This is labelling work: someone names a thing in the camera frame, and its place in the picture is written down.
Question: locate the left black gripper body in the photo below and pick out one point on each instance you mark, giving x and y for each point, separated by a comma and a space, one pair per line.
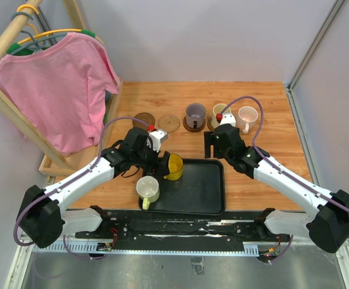
151, 165

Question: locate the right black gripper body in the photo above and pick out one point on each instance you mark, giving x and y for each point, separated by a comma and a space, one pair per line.
210, 139

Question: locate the white mug yellow handle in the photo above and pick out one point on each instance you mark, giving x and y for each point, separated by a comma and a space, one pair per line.
148, 190

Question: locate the cream mug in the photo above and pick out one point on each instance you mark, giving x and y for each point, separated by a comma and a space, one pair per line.
217, 111

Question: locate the purple mug black handle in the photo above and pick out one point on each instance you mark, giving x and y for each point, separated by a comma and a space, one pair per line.
195, 115

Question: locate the brown coaster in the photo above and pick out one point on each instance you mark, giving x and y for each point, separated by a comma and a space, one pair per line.
145, 118
212, 123
188, 128

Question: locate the pink mug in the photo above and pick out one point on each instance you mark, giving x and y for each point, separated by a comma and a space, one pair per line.
247, 116

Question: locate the woven rattan coaster back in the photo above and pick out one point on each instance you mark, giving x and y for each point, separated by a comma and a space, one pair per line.
169, 123

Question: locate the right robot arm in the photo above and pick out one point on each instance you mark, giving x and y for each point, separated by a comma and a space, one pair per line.
325, 216

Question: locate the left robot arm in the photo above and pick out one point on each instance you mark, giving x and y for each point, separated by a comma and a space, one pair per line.
44, 213

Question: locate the black serving tray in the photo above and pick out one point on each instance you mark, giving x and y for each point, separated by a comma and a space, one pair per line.
200, 190

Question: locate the wooden clothes rack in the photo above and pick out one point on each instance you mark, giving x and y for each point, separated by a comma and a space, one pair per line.
53, 163

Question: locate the pink t-shirt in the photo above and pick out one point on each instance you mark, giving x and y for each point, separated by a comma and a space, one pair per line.
61, 90

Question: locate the grey hanger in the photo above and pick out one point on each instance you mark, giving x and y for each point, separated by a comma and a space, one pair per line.
36, 43

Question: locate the yellow green hanger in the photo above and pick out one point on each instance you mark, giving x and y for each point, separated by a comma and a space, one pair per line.
76, 18

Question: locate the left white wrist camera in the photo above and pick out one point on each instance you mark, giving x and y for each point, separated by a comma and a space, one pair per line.
157, 136

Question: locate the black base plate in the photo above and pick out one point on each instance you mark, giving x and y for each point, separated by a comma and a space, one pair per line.
136, 230

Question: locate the aluminium corner post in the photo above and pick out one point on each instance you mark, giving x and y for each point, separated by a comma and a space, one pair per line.
328, 22

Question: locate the aluminium rail frame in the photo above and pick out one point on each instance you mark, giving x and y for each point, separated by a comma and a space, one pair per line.
97, 249

